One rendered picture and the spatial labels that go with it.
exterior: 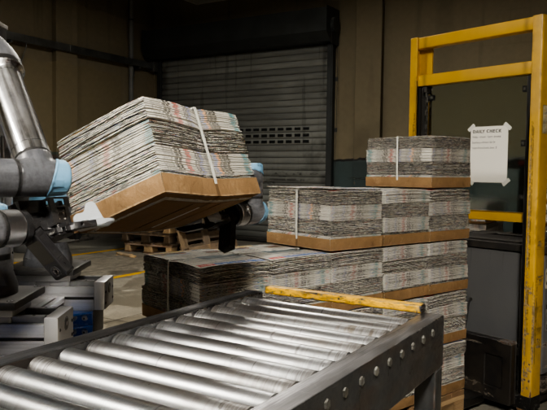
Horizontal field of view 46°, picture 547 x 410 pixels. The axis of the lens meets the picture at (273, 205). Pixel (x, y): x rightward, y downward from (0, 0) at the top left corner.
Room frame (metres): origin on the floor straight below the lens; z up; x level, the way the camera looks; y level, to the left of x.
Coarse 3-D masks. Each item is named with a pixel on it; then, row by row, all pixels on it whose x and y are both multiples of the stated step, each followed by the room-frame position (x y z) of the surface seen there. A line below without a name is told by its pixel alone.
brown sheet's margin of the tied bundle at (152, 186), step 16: (160, 176) 1.35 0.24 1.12; (176, 176) 1.39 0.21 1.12; (192, 176) 1.44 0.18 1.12; (128, 192) 1.39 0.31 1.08; (144, 192) 1.37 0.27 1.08; (160, 192) 1.35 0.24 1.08; (176, 192) 1.37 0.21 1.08; (192, 192) 1.42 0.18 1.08; (208, 192) 1.47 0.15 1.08; (112, 208) 1.41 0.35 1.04
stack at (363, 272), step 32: (160, 256) 2.21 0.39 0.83; (192, 256) 2.22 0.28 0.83; (224, 256) 2.24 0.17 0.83; (256, 256) 2.25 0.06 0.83; (288, 256) 2.25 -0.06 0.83; (320, 256) 2.32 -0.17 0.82; (352, 256) 2.44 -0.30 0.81; (384, 256) 2.55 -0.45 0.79; (416, 256) 2.69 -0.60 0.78; (160, 288) 2.19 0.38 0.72; (192, 288) 2.03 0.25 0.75; (224, 288) 2.05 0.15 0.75; (256, 288) 2.14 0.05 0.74; (320, 288) 2.33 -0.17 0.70; (352, 288) 2.44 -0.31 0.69; (384, 288) 2.55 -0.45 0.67
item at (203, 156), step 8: (192, 112) 1.54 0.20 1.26; (200, 112) 1.57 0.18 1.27; (192, 120) 1.52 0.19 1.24; (200, 120) 1.56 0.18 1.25; (192, 128) 1.51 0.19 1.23; (200, 136) 1.53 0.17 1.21; (208, 136) 1.56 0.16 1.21; (200, 144) 1.52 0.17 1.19; (208, 144) 1.55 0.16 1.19; (200, 152) 1.51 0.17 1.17; (200, 160) 1.50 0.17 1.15; (208, 168) 1.52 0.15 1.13; (216, 168) 1.55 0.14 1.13; (208, 176) 1.50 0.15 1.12; (216, 176) 1.53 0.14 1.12; (208, 200) 1.50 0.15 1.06; (216, 200) 1.52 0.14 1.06; (192, 208) 1.52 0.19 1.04; (200, 208) 1.55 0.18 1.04; (176, 216) 1.56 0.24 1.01; (184, 216) 1.59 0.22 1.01; (152, 224) 1.56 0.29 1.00; (136, 232) 1.61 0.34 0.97
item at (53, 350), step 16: (208, 304) 1.56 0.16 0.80; (224, 304) 1.59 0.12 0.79; (144, 320) 1.39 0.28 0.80; (160, 320) 1.39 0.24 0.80; (176, 320) 1.43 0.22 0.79; (80, 336) 1.25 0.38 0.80; (96, 336) 1.25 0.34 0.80; (112, 336) 1.27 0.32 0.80; (16, 352) 1.13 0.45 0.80; (32, 352) 1.13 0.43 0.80; (48, 352) 1.13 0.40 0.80; (0, 368) 1.05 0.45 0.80
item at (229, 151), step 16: (208, 112) 1.59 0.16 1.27; (224, 112) 1.66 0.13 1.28; (208, 128) 1.57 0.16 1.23; (224, 128) 1.63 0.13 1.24; (224, 144) 1.61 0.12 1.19; (240, 144) 1.67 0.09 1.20; (224, 160) 1.59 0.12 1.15; (240, 160) 1.65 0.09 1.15; (224, 176) 1.56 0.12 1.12; (240, 176) 1.62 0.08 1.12; (208, 208) 1.59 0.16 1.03; (224, 208) 1.68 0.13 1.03; (176, 224) 1.67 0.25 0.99
